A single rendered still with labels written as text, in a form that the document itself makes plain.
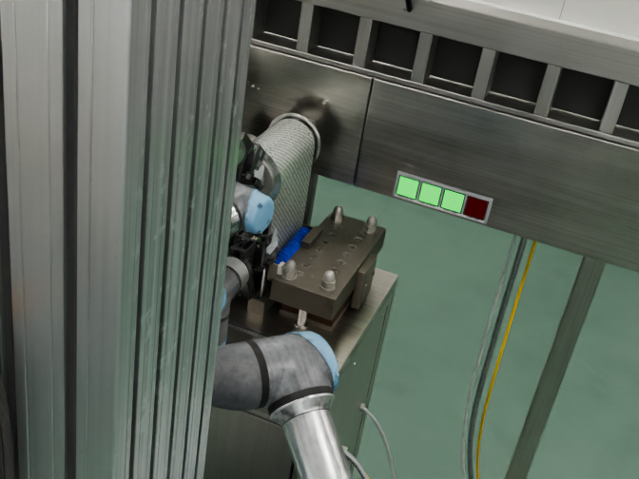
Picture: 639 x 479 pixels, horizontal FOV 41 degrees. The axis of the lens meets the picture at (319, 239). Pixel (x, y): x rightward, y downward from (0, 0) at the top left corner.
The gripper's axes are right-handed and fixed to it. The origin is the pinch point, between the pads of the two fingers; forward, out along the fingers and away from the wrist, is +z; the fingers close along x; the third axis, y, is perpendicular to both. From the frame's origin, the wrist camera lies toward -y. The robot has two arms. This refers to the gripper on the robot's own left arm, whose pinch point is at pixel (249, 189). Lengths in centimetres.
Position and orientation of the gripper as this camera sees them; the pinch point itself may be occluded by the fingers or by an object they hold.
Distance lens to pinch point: 193.5
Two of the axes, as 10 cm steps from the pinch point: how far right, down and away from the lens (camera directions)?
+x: -9.2, -3.0, 2.4
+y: 3.4, -9.3, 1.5
